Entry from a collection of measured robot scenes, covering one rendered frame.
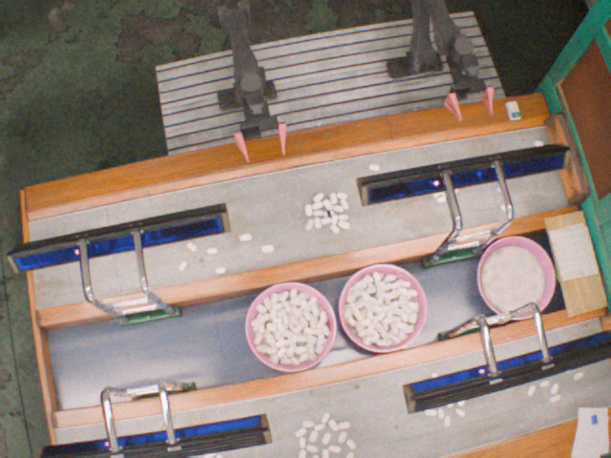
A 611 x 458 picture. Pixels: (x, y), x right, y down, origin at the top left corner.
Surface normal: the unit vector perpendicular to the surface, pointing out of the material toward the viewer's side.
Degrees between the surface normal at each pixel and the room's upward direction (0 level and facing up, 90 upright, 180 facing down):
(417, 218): 0
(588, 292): 0
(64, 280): 0
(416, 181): 58
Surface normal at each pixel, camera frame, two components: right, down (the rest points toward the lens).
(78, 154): 0.02, -0.26
